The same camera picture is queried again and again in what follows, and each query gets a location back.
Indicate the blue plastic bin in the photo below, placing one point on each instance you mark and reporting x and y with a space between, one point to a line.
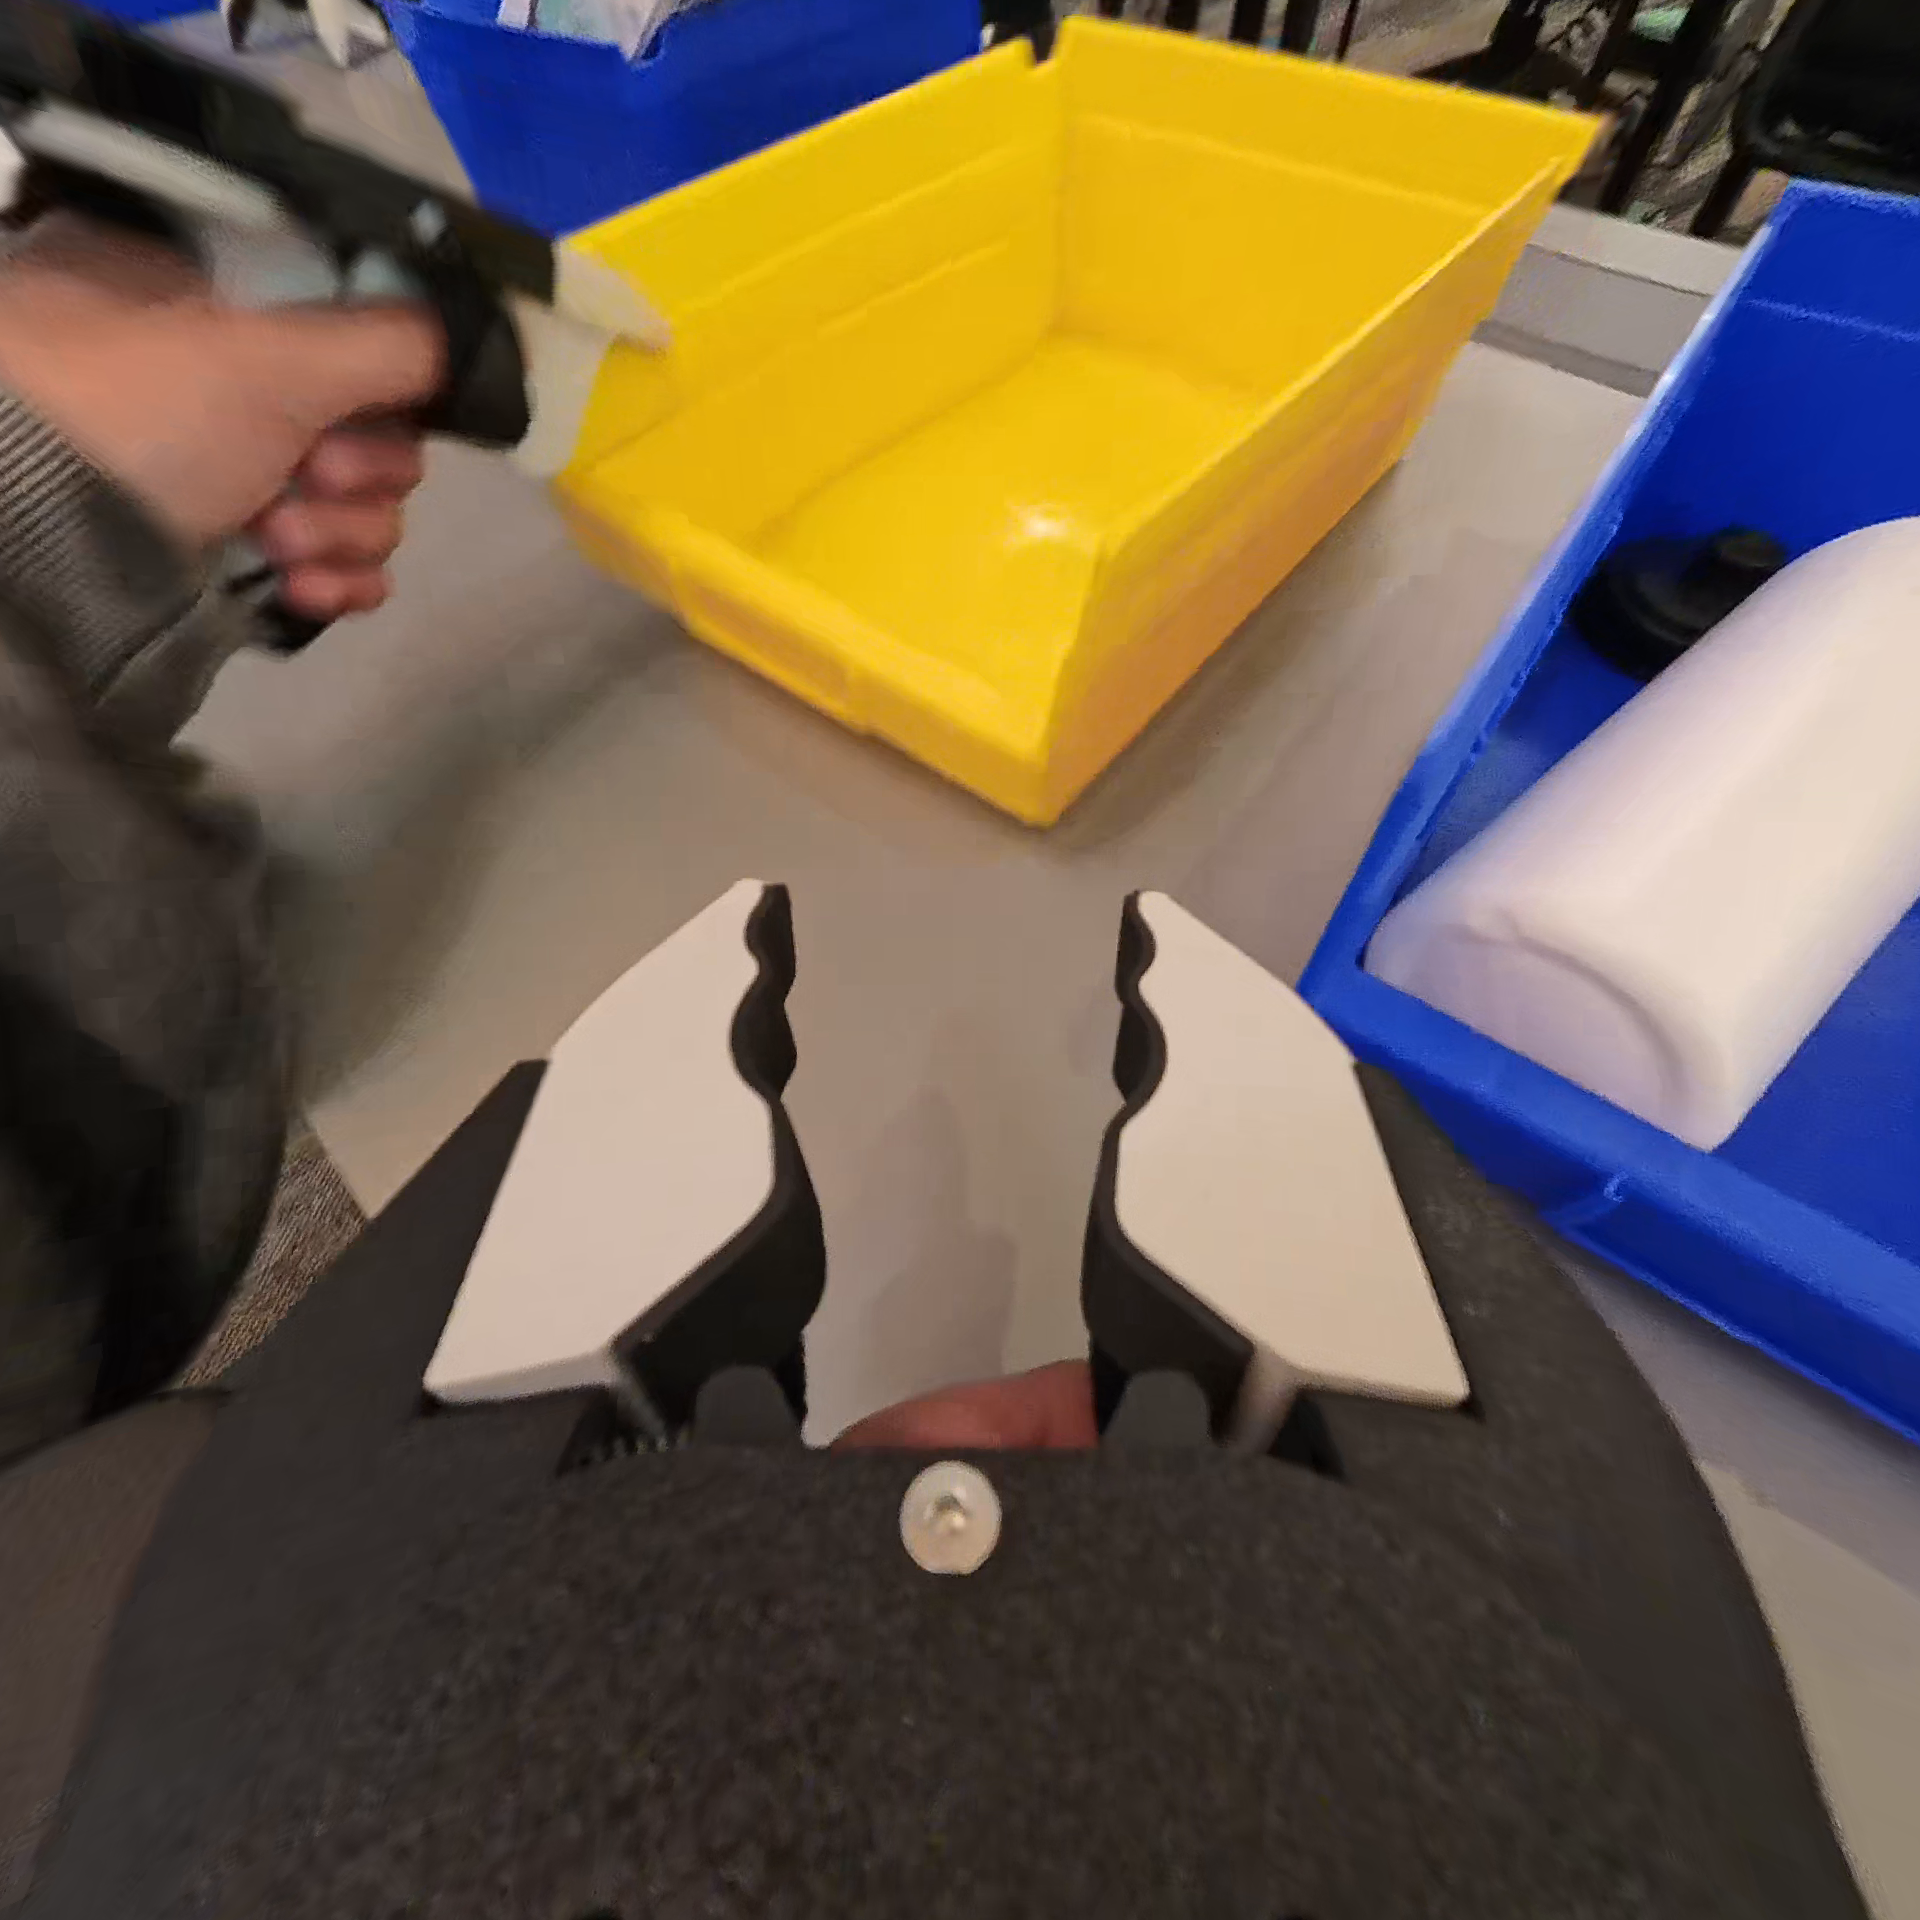
720 104
1726 1230

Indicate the person's left forearm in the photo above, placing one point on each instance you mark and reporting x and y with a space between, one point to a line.
106 898

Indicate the white plastic bottle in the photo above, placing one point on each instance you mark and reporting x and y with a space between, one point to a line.
1696 840

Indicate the yellow plastic bin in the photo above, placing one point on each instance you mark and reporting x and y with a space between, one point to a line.
973 494

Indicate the black bottle lid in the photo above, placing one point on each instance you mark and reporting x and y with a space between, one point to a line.
1667 599

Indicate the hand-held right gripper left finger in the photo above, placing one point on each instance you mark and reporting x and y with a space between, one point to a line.
631 1185

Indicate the person's left hand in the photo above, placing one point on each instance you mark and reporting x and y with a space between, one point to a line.
179 389

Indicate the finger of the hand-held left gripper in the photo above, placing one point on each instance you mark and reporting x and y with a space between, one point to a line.
600 292
562 389

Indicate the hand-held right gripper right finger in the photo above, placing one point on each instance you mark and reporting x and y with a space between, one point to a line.
1273 1198

